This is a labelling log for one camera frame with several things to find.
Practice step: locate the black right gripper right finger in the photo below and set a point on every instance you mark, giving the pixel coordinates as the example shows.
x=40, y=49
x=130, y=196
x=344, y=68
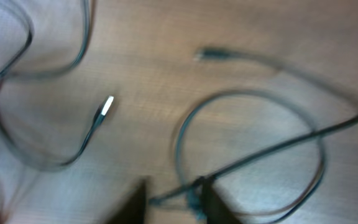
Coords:
x=213, y=206

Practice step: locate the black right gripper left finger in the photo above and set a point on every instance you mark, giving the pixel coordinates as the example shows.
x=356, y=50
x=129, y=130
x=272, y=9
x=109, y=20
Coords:
x=133, y=210

